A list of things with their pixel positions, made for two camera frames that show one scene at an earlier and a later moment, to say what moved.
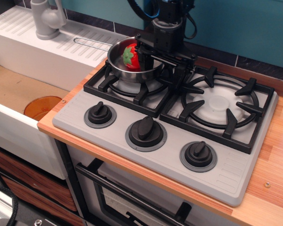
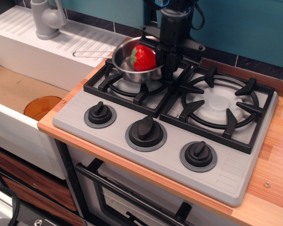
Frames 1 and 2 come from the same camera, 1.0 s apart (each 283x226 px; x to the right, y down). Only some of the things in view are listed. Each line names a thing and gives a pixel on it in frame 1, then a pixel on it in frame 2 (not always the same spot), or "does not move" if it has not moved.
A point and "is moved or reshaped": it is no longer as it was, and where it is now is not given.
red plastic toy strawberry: x=130 y=56 is moved or reshaped
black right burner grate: x=228 y=108 does not move
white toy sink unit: x=24 y=68 does not move
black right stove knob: x=198 y=157 does not move
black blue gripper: x=168 y=44 to x=172 y=42
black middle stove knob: x=146 y=135 does not move
